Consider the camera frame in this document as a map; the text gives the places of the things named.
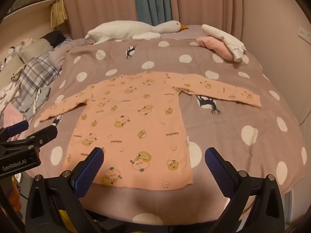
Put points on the plaid cloth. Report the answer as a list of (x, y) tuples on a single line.
[(36, 72)]

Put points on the grey green pillow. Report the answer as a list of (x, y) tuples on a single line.
[(26, 51)]

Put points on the beige tassel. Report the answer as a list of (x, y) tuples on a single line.
[(58, 13)]

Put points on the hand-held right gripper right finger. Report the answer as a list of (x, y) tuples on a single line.
[(219, 172)]

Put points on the white goose plush toy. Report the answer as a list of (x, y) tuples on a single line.
[(126, 30)]

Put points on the white folded cloth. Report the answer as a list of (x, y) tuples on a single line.
[(226, 37)]

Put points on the orange cartoon print shirt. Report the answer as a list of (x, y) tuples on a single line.
[(136, 128)]

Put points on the white wall socket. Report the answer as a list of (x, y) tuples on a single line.
[(305, 32)]

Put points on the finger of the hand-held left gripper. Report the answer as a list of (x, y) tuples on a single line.
[(18, 127), (45, 134)]

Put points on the pink curtain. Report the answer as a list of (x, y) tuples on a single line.
[(218, 4)]

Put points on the teal curtain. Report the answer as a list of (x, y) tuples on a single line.
[(151, 0)]

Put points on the dark cloth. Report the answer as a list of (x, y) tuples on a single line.
[(54, 37)]

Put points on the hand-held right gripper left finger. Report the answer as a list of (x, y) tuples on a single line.
[(89, 172)]

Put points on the mauve polka dot blanket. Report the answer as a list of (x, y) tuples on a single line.
[(233, 131)]

